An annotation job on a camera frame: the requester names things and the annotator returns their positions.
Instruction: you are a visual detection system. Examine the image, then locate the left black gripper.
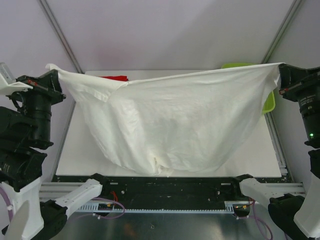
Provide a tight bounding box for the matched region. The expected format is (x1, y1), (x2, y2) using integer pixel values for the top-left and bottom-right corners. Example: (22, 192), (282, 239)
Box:
(6, 68), (67, 144)

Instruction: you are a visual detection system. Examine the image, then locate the white t shirt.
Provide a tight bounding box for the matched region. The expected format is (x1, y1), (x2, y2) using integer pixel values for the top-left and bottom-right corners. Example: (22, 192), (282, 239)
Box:
(46, 63), (281, 178)

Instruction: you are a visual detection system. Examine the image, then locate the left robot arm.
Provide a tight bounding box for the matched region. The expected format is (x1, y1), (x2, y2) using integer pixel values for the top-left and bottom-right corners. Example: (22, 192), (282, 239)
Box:
(0, 63), (111, 240)

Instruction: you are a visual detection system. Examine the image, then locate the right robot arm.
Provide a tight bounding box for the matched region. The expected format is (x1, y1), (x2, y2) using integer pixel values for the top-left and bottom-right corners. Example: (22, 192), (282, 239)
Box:
(230, 63), (320, 240)

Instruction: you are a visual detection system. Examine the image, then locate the green plastic basin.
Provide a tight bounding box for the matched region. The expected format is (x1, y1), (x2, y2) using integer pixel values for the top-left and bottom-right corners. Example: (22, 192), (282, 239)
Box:
(221, 62), (276, 115)

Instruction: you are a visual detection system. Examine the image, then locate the folded red t shirt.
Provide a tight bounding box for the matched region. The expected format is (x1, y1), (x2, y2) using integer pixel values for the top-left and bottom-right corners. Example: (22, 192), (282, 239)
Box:
(101, 75), (129, 82)

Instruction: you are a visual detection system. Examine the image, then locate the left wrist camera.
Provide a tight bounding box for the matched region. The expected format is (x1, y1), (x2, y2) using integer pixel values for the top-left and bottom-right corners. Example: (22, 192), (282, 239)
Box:
(0, 62), (33, 96)

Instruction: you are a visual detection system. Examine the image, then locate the aluminium frame rail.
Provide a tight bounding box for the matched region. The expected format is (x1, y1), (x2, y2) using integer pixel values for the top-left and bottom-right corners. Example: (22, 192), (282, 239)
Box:
(39, 182), (83, 201)

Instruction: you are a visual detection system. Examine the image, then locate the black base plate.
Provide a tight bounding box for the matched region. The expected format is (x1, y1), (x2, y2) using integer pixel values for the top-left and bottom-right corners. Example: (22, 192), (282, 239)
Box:
(82, 175), (261, 211)

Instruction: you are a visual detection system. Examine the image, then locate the grey slotted cable duct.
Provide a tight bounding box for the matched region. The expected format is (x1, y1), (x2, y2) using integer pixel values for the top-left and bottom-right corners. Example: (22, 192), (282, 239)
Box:
(76, 201), (249, 214)

